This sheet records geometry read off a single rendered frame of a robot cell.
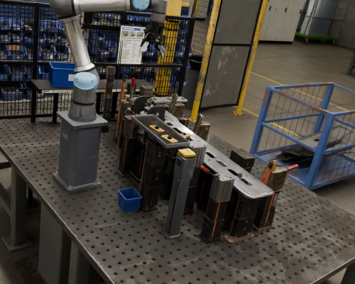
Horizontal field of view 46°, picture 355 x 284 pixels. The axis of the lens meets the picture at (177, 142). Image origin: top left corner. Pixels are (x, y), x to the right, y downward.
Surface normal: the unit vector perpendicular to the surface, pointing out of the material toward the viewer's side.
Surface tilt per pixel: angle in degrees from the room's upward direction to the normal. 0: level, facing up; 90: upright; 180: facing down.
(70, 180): 88
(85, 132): 90
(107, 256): 0
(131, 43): 90
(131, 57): 90
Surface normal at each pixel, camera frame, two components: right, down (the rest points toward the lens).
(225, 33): 0.62, 0.43
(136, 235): 0.17, -0.91
